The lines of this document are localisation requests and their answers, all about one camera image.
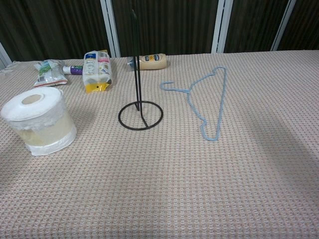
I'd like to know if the green white crumpled bag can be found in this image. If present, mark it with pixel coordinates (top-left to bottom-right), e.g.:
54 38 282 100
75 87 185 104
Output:
33 59 68 88

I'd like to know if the white metal frame post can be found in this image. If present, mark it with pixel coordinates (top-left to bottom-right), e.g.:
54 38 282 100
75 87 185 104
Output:
211 0 234 54
99 0 122 58
270 0 299 52
0 41 12 71

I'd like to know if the beige waffle weave tablecloth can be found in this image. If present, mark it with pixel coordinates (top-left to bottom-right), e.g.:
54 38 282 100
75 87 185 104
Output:
0 51 319 239

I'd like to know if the beige mayonnaise squeeze bottle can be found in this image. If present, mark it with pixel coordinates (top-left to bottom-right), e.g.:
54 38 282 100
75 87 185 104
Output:
127 53 171 72

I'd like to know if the black wire roll stand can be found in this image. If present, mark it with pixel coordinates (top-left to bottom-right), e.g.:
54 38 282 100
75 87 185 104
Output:
118 8 164 130

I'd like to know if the small white purple bottle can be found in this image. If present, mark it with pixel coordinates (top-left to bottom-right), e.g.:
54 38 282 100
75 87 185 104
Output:
62 65 84 75

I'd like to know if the white yellow snack package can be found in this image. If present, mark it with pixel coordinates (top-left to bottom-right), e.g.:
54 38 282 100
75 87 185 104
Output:
82 49 114 94

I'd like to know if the white toilet paper roll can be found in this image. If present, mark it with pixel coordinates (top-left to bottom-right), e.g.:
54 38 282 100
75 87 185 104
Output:
0 86 77 157

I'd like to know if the dark pleated curtain panel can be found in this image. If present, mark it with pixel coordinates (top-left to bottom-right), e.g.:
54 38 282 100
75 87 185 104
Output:
278 0 319 51
111 0 219 57
0 0 112 63
223 0 291 53

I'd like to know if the light blue wire hanger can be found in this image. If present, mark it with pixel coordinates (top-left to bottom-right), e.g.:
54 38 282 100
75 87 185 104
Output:
159 66 227 142

